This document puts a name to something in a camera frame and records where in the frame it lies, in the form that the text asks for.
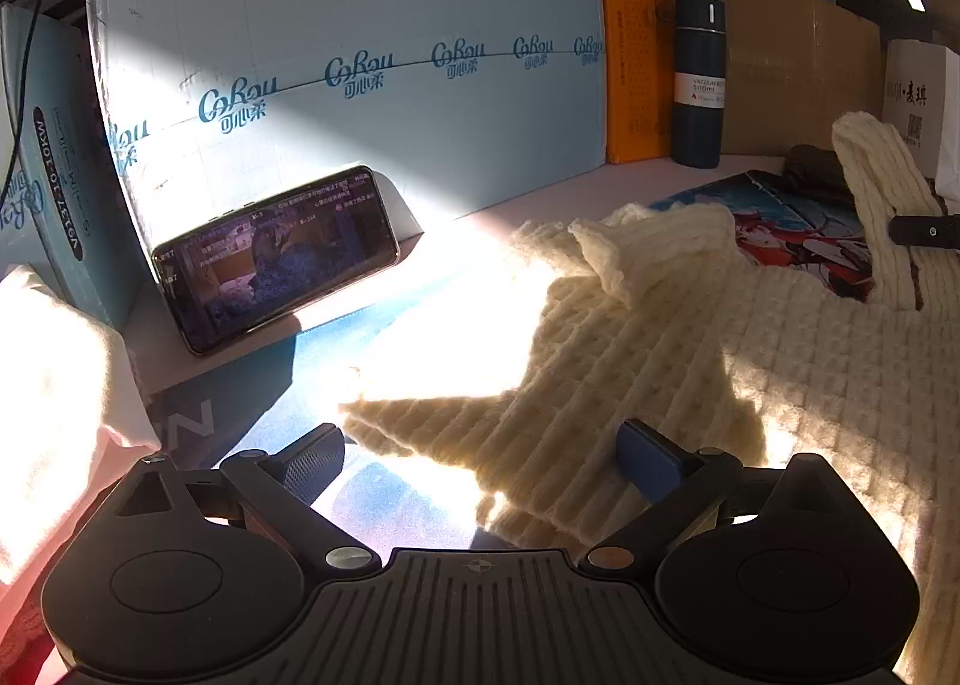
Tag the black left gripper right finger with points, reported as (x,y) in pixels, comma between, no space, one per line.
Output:
(681,490)

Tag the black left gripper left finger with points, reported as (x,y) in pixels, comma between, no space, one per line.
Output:
(276,493)

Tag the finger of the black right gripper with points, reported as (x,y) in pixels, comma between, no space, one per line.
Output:
(918,231)

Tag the cream knitted sweater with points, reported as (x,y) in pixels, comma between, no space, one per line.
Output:
(658,316)

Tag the folded dark brown garment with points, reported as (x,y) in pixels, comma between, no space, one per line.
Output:
(816,173)

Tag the white paper shopping bag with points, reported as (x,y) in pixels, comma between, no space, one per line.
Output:
(921,100)

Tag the brown cardboard box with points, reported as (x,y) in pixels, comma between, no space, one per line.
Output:
(794,67)

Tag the white pink cloth at left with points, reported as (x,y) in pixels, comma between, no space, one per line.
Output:
(73,422)

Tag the black smartphone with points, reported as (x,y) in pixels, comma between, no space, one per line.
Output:
(246,269)

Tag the anime print desk mat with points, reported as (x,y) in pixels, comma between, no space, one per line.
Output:
(265,396)

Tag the dark blue vacuum bottle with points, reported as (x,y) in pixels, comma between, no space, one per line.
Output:
(699,95)

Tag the small blue box at left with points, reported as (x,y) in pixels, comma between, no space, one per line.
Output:
(64,214)

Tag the orange cardboard box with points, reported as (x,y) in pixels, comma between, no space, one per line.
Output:
(639,51)

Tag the light blue Corou carton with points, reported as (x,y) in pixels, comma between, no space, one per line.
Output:
(211,105)

